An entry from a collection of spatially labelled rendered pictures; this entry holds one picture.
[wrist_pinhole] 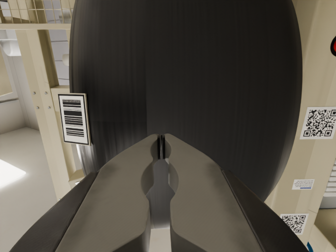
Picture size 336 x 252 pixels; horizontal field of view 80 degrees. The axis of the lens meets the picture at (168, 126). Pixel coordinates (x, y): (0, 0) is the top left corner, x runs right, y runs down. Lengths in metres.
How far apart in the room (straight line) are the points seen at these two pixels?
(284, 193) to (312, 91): 0.26
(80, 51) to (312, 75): 0.43
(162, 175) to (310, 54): 0.37
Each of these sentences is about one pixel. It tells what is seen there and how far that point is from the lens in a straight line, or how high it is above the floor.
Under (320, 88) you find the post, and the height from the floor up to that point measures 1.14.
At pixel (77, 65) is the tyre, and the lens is 0.26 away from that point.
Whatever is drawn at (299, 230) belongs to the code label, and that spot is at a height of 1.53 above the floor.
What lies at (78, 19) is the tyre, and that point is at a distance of 0.29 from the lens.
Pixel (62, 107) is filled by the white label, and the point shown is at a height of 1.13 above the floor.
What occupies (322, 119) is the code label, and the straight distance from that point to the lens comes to 0.55.
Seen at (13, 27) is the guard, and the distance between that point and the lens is 0.98.
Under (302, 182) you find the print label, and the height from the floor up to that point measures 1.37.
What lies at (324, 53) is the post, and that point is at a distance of 0.51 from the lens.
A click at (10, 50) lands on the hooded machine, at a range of 6.57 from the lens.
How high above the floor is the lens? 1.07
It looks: 21 degrees up
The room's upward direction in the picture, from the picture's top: 180 degrees clockwise
